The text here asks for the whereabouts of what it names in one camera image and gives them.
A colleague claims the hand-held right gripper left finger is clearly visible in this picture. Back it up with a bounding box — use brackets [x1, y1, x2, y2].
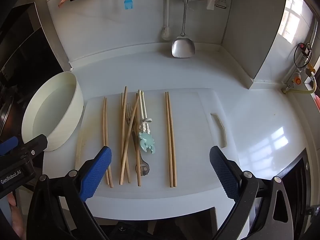
[26, 146, 112, 240]

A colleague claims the yellow gas hose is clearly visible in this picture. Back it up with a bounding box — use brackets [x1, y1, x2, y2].
[304, 65, 318, 95]

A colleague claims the steel range hood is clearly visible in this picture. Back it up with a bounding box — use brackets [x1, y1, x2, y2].
[0, 0, 50, 63]

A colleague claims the person's left hand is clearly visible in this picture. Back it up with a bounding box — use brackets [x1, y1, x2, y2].
[6, 192, 27, 240]

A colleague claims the white plastic cutting board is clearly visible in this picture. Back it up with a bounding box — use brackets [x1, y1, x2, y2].
[74, 88, 242, 219]

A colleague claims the steel spatula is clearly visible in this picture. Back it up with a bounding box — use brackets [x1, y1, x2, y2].
[171, 0, 195, 58]

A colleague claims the black cable loop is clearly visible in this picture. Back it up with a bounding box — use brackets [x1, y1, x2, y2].
[293, 42, 313, 68]

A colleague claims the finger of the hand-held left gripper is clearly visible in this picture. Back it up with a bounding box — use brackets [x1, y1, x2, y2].
[19, 134, 48, 157]
[0, 137, 18, 155]

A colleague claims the gas valve orange knob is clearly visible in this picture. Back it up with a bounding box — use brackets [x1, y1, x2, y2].
[282, 69, 307, 94]

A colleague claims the white training chopsticks blue crab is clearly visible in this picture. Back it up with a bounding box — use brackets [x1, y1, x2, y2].
[137, 89, 157, 155]

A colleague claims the white bottle brush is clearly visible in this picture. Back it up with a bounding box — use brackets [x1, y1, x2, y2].
[160, 0, 172, 40]

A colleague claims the cream round bowl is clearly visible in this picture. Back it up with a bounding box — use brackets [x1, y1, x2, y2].
[21, 71, 84, 152]

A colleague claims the steel fork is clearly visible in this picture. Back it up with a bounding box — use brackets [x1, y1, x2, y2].
[126, 102, 150, 176]

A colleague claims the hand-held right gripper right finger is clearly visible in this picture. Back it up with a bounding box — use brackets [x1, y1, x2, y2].
[209, 145, 294, 240]

